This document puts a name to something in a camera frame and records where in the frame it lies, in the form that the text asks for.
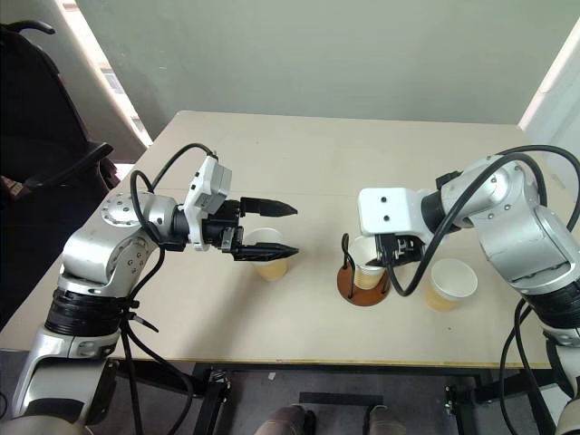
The black office chair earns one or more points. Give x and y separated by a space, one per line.
36 118

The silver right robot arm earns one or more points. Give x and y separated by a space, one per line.
521 226

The dark rounded shape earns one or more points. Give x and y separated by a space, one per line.
379 420
283 420

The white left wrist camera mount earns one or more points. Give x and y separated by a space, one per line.
205 195

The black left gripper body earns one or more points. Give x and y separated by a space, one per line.
224 224

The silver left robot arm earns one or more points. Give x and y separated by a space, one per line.
90 244

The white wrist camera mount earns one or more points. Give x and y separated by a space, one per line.
205 195
385 210

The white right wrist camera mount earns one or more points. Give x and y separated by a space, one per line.
385 210

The black metal table frame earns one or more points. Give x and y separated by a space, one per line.
362 368

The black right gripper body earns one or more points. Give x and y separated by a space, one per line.
401 247

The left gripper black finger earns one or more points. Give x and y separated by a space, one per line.
269 207
269 251

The tan paper cup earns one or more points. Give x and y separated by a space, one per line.
272 269
446 290
364 274

